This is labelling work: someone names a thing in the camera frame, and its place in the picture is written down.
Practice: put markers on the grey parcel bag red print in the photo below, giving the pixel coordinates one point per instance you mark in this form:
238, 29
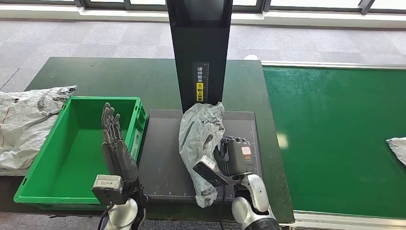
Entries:
196, 133

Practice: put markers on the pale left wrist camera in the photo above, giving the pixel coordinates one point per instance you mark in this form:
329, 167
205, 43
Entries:
108, 185

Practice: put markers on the white round conveyor knob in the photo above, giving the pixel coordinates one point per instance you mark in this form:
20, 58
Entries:
251, 57

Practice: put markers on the white window sill ledge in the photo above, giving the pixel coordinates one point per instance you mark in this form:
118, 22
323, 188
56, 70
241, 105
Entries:
285, 19

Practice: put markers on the dark green table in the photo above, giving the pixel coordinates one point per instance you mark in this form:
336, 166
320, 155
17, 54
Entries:
127, 79

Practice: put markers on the dark window frame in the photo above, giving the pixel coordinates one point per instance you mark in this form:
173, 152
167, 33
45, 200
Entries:
127, 4

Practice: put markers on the silver conveyor frame rail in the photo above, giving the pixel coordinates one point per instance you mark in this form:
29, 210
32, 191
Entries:
333, 64
349, 222

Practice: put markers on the green plastic crate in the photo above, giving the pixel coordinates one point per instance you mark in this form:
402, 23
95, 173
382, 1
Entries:
63, 158

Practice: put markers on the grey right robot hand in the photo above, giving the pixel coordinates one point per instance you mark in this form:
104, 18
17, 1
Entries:
236, 157

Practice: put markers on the green conveyor belt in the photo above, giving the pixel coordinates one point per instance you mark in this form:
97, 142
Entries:
333, 127

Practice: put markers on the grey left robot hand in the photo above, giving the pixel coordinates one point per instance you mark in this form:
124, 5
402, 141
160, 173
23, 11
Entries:
122, 162

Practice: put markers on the grey crumpled parcel bag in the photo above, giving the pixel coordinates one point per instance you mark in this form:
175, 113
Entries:
22, 127

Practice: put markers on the black inbound scanner machine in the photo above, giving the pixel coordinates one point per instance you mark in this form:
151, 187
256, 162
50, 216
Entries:
165, 158

